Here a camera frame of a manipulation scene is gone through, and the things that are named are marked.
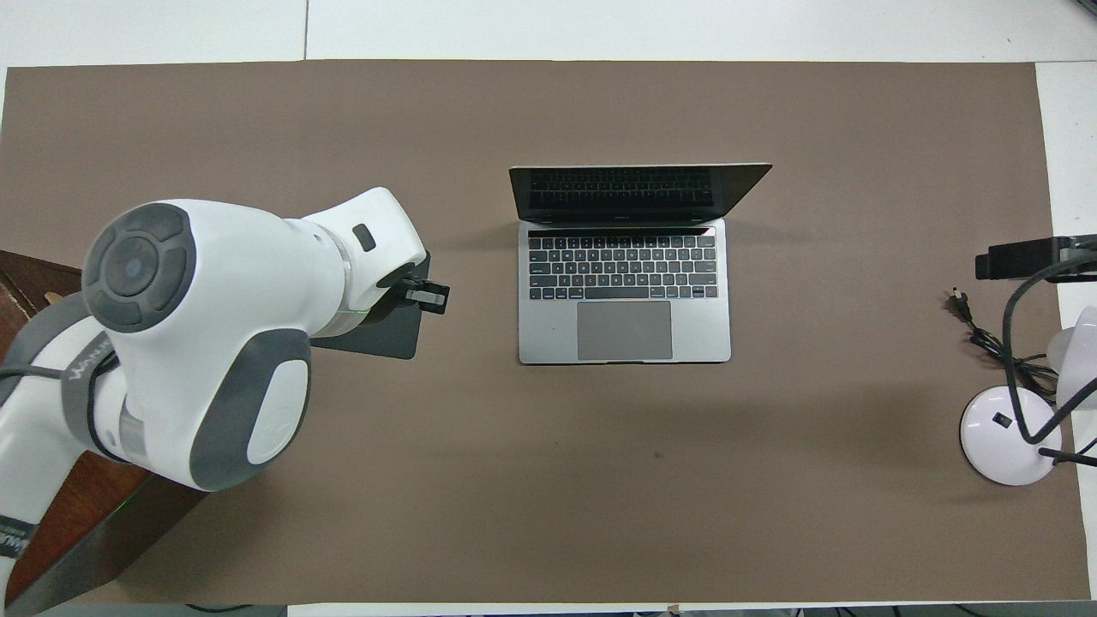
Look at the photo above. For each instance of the brown table mat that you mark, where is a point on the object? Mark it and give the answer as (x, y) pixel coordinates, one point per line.
(600, 471)

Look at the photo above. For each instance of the dark brown wooden box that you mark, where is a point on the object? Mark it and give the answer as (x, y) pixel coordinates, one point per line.
(77, 514)

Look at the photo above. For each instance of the white desk lamp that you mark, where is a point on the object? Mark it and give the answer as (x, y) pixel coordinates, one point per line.
(998, 437)

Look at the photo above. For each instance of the silver laptop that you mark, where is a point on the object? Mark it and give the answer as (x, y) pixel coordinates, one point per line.
(626, 291)

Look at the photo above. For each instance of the black mouse pad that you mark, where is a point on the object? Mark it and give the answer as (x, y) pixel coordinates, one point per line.
(394, 338)

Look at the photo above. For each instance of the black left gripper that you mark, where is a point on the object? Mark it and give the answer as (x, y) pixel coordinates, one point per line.
(398, 278)

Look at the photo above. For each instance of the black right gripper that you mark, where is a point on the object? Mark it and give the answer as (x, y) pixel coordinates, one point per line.
(1082, 257)

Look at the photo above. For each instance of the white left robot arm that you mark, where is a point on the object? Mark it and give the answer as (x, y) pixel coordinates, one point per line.
(223, 343)

